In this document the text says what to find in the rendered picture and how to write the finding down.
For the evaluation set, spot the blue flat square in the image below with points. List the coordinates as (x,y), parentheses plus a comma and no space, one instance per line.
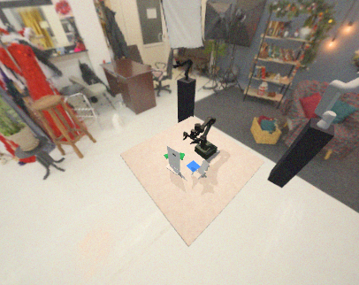
(193,166)

